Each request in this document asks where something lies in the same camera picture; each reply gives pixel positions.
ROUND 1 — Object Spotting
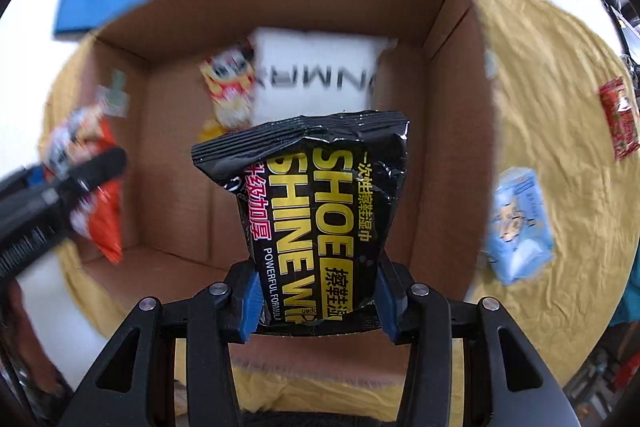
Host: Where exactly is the teal bean bag cover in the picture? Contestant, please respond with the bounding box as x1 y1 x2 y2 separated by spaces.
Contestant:
608 245 640 327

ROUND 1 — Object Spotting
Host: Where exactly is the open cardboard box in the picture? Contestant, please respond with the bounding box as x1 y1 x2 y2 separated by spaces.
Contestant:
74 0 501 377

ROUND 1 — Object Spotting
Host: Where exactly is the orange panda snack bag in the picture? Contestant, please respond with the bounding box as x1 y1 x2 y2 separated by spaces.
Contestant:
43 103 122 265

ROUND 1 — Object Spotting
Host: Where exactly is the yellow panda snack bag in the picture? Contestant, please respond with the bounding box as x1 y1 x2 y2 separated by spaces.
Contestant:
198 40 256 142

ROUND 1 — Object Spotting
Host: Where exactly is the white pillow pack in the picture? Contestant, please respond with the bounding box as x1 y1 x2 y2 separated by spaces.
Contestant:
250 28 395 126

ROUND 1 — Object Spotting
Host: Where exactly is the red snack bag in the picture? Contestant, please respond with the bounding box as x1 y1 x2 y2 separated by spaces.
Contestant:
599 77 639 161

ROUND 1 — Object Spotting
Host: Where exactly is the light blue tissue pack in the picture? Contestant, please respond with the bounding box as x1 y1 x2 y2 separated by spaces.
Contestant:
485 167 554 286

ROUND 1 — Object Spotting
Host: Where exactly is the black shoe wipes pack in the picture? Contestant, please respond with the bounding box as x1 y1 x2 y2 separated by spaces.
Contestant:
191 110 409 337

